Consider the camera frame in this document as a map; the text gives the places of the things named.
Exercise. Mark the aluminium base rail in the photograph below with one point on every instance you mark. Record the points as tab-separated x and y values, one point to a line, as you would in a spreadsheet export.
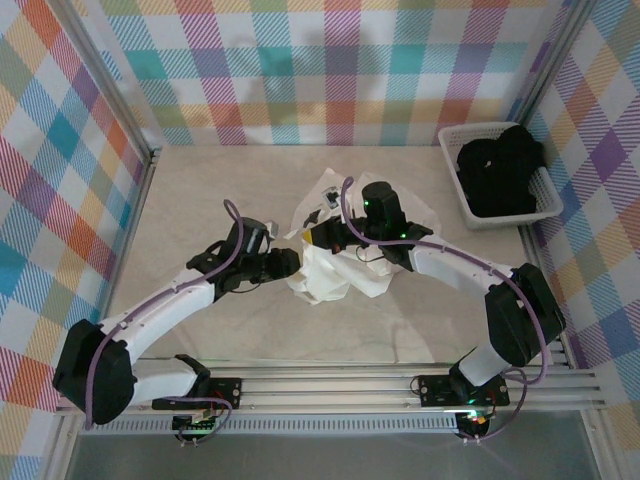
325	387

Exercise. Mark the circuit board with green light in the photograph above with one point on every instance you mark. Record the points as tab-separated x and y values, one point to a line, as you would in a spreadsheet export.
195	425

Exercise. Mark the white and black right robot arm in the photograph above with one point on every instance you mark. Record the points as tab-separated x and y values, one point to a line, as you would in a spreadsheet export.
450	267

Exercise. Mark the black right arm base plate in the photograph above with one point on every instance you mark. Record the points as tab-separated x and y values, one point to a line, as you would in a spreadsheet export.
435	392

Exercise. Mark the white t-shirt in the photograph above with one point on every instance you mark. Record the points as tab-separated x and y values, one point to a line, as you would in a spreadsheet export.
330	280

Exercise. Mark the aluminium frame post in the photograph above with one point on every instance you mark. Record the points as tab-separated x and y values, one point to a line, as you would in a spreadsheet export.
553	60
109	75

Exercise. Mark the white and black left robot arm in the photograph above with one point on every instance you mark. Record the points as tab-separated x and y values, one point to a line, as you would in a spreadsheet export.
165	310

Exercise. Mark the white plastic mesh basket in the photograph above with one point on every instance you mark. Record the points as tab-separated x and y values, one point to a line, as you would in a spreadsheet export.
545	195

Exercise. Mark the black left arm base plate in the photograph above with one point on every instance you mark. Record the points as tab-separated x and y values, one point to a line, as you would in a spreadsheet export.
225	392

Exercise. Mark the circuit board with red light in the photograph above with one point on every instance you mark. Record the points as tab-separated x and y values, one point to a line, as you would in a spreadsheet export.
475	420

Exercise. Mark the black garment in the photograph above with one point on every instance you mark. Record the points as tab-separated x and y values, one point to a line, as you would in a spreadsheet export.
495	175

